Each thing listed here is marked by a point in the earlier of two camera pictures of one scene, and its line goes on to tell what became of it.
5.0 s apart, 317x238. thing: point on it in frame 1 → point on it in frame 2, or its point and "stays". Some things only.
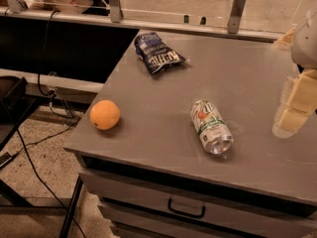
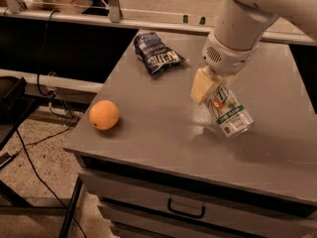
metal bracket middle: x=115 y=3 stays
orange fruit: x=104 y=114 stays
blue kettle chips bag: x=155 y=53 stays
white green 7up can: x=213 y=130 → x=229 y=112
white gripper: x=305 y=45 → x=227 y=59
